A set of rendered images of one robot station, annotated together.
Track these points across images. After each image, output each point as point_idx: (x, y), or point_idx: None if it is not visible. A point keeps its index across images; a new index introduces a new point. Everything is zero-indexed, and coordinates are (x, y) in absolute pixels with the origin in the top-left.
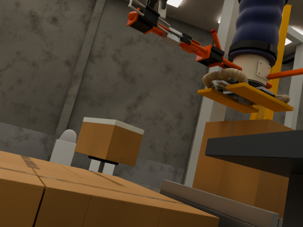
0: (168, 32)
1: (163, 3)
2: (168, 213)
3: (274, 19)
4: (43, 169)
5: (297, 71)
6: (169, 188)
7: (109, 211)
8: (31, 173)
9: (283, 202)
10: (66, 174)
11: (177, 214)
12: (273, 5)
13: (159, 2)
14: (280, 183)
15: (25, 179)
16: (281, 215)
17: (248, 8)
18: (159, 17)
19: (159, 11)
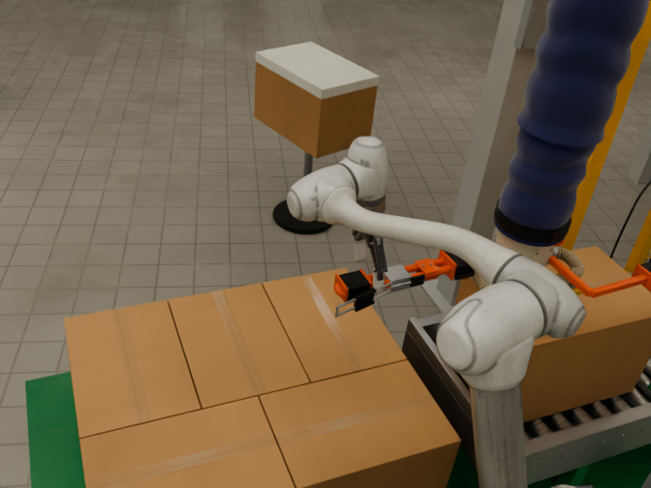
0: (390, 290)
1: (379, 277)
2: (406, 459)
3: (567, 190)
4: (266, 381)
5: (580, 289)
6: (417, 338)
7: (351, 479)
8: (268, 437)
9: (543, 401)
10: (293, 385)
11: (415, 456)
12: (567, 169)
13: (374, 273)
14: (541, 389)
15: (276, 478)
16: (540, 411)
17: (526, 167)
18: (376, 289)
19: (374, 283)
